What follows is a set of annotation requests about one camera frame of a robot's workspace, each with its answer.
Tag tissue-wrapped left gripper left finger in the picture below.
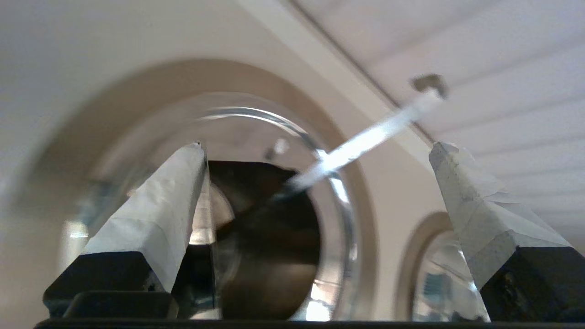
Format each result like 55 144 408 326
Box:
43 142 208 318

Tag tissue-wrapped left gripper right finger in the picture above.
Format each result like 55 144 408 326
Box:
429 142 585 323

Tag metal ladle handle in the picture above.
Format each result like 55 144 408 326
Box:
270 74 449 202

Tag glass pot lid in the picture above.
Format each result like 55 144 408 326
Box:
411 231 492 323

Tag right steel pot lid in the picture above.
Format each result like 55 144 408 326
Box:
394 211 463 321

